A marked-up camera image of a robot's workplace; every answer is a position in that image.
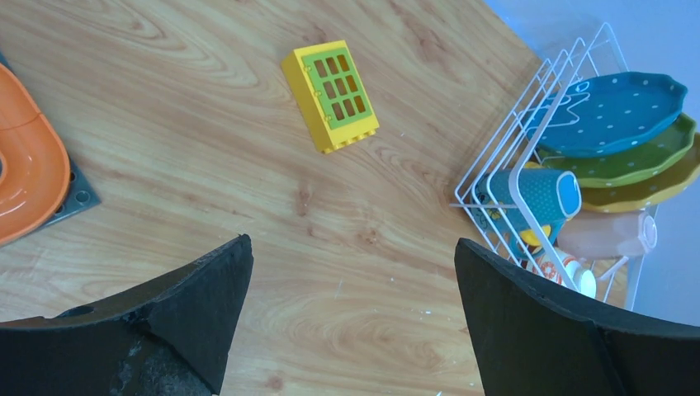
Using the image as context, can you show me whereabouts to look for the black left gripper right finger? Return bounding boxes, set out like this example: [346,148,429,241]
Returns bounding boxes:
[454,238,699,395]

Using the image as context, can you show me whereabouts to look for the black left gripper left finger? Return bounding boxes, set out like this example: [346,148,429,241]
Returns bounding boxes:
[1,234,253,395]

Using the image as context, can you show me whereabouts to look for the white orange patterned bowl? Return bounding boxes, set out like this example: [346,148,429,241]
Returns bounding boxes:
[527,247,597,299]

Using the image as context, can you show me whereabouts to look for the pink mug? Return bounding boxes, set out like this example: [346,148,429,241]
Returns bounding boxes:
[556,210,658,260]

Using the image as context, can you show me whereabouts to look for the blue floral mug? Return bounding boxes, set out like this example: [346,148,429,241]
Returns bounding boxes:
[469,168,582,260]

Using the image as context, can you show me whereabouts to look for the green dotted plate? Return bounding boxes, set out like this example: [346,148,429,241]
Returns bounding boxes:
[537,113,697,188]

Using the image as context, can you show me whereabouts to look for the yellow dotted plate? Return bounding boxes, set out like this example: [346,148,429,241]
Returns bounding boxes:
[581,134,699,213]

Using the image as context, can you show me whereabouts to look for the blue dotted plate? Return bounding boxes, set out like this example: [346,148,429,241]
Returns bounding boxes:
[538,72,688,158]

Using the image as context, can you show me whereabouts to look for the yellow green toy block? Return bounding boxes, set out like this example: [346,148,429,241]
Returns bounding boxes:
[281,40,379,153]

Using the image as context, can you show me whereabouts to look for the white wire dish rack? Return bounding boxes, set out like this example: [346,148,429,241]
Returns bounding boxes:
[449,21,660,312]

